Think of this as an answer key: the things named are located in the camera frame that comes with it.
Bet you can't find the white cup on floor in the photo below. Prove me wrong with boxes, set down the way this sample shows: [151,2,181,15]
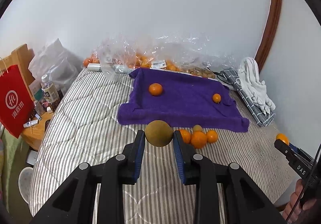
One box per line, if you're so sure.
[18,167,33,204]

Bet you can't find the clear plastic bag left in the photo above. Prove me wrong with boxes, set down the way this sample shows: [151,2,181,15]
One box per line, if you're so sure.
[28,39,82,94]

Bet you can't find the clear plastic bag of oranges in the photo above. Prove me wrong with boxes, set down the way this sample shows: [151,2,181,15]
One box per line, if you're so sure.
[96,34,229,80]

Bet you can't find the grey checked cloth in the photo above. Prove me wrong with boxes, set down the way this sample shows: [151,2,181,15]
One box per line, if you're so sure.
[217,68,275,126]

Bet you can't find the bag of brown longans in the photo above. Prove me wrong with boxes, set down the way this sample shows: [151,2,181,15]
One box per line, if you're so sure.
[184,67,215,79]

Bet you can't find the red paper bag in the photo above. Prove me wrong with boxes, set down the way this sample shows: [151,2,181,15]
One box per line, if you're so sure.
[0,65,34,137]

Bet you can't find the white striped towel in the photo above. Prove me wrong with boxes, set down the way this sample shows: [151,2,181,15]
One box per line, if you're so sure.
[238,57,276,115]

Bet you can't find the wooden bedside table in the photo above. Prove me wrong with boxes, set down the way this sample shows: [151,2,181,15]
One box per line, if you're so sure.
[21,113,53,151]

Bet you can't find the plastic wrap roll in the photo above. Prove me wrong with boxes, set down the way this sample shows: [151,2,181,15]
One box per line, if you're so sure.
[86,63,134,74]

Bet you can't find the small yellow-green fruit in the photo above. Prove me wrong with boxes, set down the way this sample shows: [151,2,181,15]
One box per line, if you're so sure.
[193,124,203,132]

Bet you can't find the large orange group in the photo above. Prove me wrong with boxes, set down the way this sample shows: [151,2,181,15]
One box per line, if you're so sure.
[190,131,207,149]

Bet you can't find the orange tangerine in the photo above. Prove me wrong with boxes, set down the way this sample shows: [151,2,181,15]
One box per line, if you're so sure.
[206,130,218,144]

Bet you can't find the yellow-green round fruit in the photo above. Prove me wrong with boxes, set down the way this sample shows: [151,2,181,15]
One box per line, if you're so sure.
[145,120,173,147]

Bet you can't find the purple towel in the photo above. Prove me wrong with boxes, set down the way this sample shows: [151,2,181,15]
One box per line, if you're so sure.
[118,68,249,132]

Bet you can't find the small orange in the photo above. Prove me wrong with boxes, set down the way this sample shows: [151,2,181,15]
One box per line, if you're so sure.
[275,133,290,146]
[212,94,221,104]

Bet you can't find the plastic water bottle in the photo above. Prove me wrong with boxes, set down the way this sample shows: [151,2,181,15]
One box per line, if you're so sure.
[41,74,59,104]

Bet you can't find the person's right hand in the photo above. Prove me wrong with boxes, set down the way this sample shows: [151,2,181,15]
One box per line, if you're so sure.
[282,178,318,223]

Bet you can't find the brown wooden door frame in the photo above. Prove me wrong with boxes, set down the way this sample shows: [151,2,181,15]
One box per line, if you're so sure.
[255,0,282,72]

